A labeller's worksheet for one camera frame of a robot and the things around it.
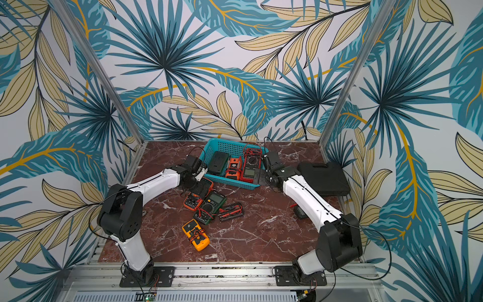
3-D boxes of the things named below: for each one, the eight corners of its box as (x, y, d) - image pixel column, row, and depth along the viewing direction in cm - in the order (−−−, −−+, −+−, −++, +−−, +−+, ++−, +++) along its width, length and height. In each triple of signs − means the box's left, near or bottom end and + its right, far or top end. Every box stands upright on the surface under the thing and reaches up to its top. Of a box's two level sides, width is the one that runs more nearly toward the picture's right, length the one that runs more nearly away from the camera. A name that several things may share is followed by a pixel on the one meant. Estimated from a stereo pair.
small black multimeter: (300, 223, 90) (302, 219, 86) (290, 212, 93) (292, 207, 90) (304, 220, 91) (307, 216, 87) (294, 208, 94) (297, 204, 91)
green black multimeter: (192, 216, 90) (191, 213, 88) (212, 191, 99) (211, 188, 96) (206, 226, 88) (205, 223, 85) (226, 199, 96) (225, 196, 93)
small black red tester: (220, 223, 89) (220, 220, 86) (217, 212, 92) (216, 209, 89) (244, 214, 91) (244, 211, 89) (240, 204, 95) (240, 201, 92)
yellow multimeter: (199, 254, 80) (197, 251, 77) (182, 230, 86) (180, 227, 83) (212, 243, 83) (210, 240, 80) (195, 221, 89) (193, 217, 86)
